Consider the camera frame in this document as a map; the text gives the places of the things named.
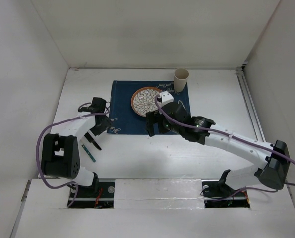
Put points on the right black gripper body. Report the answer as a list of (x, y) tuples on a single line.
[(174, 128)]

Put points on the teal patterned handle cutlery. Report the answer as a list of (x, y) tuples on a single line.
[(88, 153)]

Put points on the brown paper cup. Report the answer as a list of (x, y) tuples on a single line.
[(181, 76)]

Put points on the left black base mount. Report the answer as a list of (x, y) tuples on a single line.
[(86, 197)]

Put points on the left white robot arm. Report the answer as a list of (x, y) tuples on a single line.
[(60, 152)]

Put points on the dark blue cloth napkin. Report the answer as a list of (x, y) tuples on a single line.
[(124, 119)]

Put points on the floral patterned plate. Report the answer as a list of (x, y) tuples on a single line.
[(143, 100)]

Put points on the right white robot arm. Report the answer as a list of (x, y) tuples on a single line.
[(269, 160)]

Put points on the black table knife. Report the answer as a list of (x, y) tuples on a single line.
[(92, 141)]

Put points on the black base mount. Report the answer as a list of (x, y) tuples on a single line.
[(221, 196), (86, 197)]

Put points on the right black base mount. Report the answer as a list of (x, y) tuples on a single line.
[(221, 196)]

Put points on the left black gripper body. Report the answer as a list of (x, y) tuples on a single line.
[(101, 126)]

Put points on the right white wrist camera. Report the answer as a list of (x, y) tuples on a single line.
[(164, 97)]

